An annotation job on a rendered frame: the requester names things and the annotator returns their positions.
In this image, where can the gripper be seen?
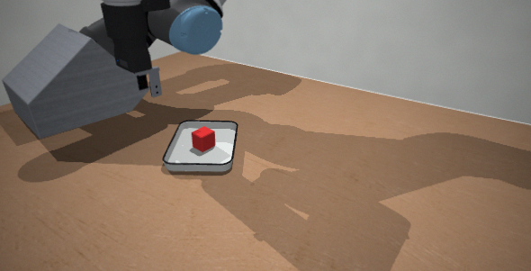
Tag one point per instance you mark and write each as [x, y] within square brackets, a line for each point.
[126, 24]

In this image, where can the red block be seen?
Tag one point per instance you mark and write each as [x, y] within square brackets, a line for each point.
[203, 139]

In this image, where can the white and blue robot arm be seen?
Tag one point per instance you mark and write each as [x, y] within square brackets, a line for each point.
[191, 26]

